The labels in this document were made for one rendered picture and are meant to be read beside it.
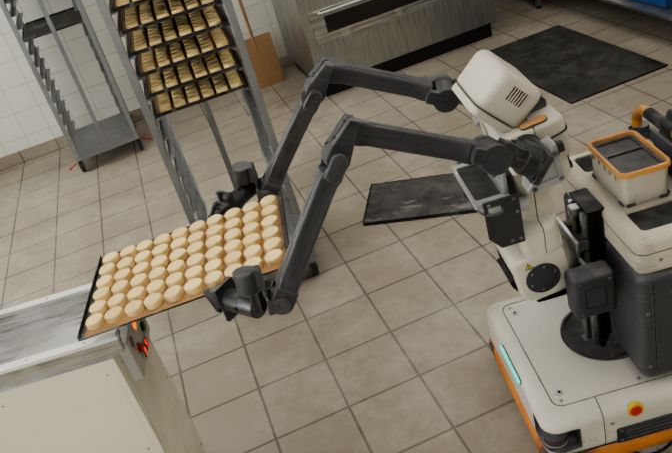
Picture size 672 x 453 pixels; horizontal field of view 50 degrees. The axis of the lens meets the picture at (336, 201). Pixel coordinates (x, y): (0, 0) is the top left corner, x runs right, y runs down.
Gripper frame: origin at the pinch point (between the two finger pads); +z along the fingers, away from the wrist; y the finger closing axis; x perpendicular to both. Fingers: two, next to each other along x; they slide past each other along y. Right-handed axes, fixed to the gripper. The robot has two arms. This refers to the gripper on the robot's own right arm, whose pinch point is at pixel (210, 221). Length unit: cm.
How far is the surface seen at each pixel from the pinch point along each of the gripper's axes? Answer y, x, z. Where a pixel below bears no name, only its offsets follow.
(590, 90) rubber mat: -105, -4, -290
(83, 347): -8, -4, 51
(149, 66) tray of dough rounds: 27, -78, -53
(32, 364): -7, -14, 62
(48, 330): -12, -32, 48
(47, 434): -32, -19, 68
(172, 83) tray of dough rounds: 17, -74, -57
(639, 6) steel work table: -86, 0, -374
